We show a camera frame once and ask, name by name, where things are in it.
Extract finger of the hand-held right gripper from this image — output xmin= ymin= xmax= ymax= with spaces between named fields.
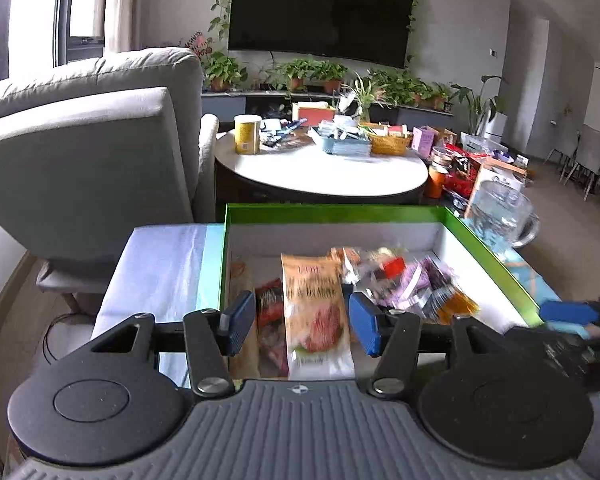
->
xmin=539 ymin=299 xmax=600 ymax=331
xmin=504 ymin=324 xmax=588 ymax=361

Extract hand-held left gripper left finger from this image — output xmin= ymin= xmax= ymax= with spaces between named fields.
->
xmin=91 ymin=290 xmax=258 ymax=397

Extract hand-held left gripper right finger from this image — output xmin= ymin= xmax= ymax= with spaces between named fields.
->
xmin=348 ymin=291 xmax=511 ymax=397

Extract dark red snack packet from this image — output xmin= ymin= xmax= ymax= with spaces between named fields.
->
xmin=254 ymin=279 xmax=289 ymax=379

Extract large orange snack packet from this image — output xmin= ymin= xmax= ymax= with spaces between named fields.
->
xmin=280 ymin=254 xmax=357 ymax=381

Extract brown clear snack packet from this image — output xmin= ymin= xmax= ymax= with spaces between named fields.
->
xmin=330 ymin=246 xmax=367 ymax=282

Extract small red snack packet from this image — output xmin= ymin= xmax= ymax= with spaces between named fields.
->
xmin=380 ymin=257 xmax=407 ymax=279

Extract purple snack packets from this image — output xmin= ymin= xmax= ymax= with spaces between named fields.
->
xmin=399 ymin=257 xmax=456 ymax=307

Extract green cardboard box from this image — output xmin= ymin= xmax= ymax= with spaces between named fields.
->
xmin=219 ymin=203 xmax=542 ymax=382

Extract teal patterned cloth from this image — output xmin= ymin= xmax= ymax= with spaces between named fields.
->
xmin=500 ymin=249 xmax=561 ymax=312

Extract white cloth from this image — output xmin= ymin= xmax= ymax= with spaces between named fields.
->
xmin=91 ymin=224 xmax=227 ymax=386

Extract glass pitcher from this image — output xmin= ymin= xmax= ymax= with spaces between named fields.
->
xmin=466 ymin=180 xmax=541 ymax=257

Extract white carton box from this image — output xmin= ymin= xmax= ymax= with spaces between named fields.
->
xmin=467 ymin=160 xmax=529 ymax=206

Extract round white table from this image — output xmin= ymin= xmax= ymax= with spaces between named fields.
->
xmin=214 ymin=125 xmax=429 ymax=206

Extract grey dining chair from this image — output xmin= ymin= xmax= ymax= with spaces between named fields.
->
xmin=545 ymin=127 xmax=581 ymax=169
xmin=562 ymin=125 xmax=600 ymax=202

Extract orange jar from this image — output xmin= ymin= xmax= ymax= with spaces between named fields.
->
xmin=426 ymin=162 xmax=449 ymax=199

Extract red snack bag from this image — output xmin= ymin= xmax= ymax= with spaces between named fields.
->
xmin=442 ymin=145 xmax=482 ymax=197

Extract blue tray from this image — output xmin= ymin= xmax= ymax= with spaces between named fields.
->
xmin=310 ymin=125 xmax=372 ymax=157

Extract wicker basket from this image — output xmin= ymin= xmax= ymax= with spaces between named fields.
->
xmin=367 ymin=127 xmax=412 ymax=156

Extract yellow can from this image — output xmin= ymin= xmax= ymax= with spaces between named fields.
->
xmin=234 ymin=114 xmax=264 ymax=155

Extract dark snack packets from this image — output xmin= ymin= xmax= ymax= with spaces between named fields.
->
xmin=260 ymin=119 xmax=311 ymax=151

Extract pink box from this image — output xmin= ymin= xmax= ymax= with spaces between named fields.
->
xmin=411 ymin=126 xmax=437 ymax=153

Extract tall plant in white pot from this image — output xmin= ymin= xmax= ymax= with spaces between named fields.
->
xmin=450 ymin=75 xmax=509 ymax=139

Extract orange and white tissue box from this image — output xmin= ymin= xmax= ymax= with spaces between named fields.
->
xmin=292 ymin=101 xmax=337 ymax=122

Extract grey armchair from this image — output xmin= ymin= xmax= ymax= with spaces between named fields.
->
xmin=0 ymin=47 xmax=220 ymax=311

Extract plant in glass vase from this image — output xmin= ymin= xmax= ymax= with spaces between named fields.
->
xmin=347 ymin=72 xmax=386 ymax=124

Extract row of potted plants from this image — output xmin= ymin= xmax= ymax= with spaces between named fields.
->
xmin=375 ymin=70 xmax=452 ymax=110

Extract potted green plant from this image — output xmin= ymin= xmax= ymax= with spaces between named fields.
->
xmin=312 ymin=60 xmax=349 ymax=94
xmin=275 ymin=59 xmax=314 ymax=92
xmin=202 ymin=52 xmax=247 ymax=92

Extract red flowering plant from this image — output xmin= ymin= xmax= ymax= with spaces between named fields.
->
xmin=182 ymin=32 xmax=214 ymax=64

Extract hanging green vine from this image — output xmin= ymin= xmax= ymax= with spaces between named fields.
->
xmin=210 ymin=0 xmax=239 ymax=41
xmin=402 ymin=0 xmax=419 ymax=69

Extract black television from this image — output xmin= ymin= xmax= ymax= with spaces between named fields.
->
xmin=228 ymin=0 xmax=416 ymax=69

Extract beige curtain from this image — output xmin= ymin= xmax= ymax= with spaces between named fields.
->
xmin=102 ymin=0 xmax=142 ymax=54

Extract window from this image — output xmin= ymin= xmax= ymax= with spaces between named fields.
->
xmin=0 ymin=0 xmax=106 ymax=86

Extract black floor cable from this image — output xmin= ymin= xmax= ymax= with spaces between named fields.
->
xmin=42 ymin=312 xmax=99 ymax=362

